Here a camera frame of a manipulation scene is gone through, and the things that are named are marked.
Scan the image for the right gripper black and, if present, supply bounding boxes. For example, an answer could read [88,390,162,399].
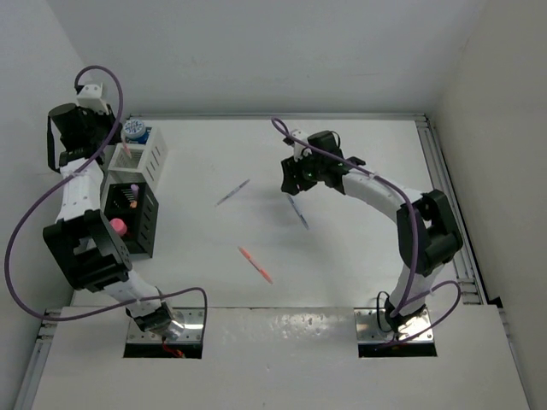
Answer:
[282,148,326,195]

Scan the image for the metal base plate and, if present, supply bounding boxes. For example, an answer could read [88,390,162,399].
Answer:
[126,307,205,344]
[354,308,434,345]

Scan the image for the black slotted organizer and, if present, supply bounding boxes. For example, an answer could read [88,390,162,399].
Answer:
[103,183,159,258]

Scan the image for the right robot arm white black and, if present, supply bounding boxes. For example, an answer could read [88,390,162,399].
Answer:
[281,130,462,331]

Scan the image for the white slotted organizer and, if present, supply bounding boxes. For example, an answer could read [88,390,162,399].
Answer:
[108,126,168,191]

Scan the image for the pink cap glue bottle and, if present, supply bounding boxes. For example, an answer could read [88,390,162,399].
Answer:
[109,218,128,237]

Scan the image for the orange clear pen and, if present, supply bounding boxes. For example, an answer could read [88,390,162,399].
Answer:
[238,247,274,284]

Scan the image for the grey thin pen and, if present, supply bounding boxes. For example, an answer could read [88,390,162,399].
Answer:
[215,179,250,208]

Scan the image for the purple highlighter marker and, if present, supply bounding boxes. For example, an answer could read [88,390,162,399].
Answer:
[130,184,139,201]

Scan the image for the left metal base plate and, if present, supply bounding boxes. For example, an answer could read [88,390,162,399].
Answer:
[126,307,205,344]

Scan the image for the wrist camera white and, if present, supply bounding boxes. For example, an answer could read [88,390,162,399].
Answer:
[290,129,312,162]
[76,83,109,115]

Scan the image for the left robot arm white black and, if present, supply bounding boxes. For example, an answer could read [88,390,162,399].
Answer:
[43,103,184,339]

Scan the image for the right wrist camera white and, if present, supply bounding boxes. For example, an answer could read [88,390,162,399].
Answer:
[290,129,312,162]

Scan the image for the black cable at right base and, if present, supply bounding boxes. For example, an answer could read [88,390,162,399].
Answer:
[375,291,392,334]

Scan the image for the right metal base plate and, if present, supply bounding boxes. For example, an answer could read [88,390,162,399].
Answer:
[354,308,434,345]

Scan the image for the blue clear pen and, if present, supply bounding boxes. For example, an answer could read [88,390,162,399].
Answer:
[285,194,309,231]

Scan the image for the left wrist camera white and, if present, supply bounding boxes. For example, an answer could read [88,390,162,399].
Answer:
[76,83,109,115]

